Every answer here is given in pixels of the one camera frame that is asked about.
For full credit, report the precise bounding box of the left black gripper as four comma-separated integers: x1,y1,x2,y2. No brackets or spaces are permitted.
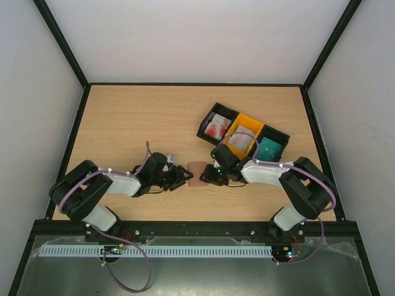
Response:
151,165,193,191

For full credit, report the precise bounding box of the brown leather card holder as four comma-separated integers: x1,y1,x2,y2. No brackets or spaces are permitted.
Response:
188,162,207,187

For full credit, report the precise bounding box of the yellow bin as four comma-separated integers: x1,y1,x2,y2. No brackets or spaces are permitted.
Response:
223,113,264,159

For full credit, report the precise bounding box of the black bin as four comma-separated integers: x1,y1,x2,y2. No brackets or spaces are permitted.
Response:
256,125,290,162
197,102,239,145

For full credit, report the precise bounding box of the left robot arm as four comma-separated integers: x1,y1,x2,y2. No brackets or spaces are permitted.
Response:
49,152,193,232

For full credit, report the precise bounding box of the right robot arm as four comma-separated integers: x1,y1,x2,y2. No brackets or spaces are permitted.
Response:
200,144,337,242

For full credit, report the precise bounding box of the white patterned card stack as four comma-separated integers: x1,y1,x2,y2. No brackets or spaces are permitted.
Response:
227,126,255,153

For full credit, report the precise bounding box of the red white card stack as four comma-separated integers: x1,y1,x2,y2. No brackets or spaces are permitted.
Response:
204,113,231,140

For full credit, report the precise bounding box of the teal card stack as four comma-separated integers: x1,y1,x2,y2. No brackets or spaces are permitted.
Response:
256,137,281,162

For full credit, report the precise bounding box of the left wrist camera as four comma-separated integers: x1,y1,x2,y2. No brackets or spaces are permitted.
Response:
162,154,176,171

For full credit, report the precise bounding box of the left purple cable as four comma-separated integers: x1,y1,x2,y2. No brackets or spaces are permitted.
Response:
58,141,154,291

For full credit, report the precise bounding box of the purple cable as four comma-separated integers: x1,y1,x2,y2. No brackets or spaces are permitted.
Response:
58,141,154,291
220,131,337,266

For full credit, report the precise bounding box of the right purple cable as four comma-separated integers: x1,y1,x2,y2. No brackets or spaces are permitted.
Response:
220,131,337,266

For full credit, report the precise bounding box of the light blue cable duct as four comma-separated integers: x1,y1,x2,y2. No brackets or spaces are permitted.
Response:
38,245,272,258

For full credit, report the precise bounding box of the black frame rail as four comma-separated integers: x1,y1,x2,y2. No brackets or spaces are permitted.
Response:
29,220,360,245

